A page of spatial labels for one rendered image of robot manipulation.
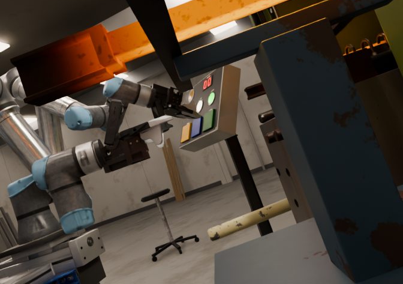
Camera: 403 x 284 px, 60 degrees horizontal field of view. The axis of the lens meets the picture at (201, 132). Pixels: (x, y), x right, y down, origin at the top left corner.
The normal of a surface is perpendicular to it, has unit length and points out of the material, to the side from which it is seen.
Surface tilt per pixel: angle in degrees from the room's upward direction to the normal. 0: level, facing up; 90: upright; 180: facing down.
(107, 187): 90
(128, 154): 90
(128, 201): 90
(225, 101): 90
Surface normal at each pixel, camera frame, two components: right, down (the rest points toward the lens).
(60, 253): -0.29, 0.04
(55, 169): 0.08, -0.11
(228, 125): 0.47, -0.24
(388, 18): -0.93, 0.34
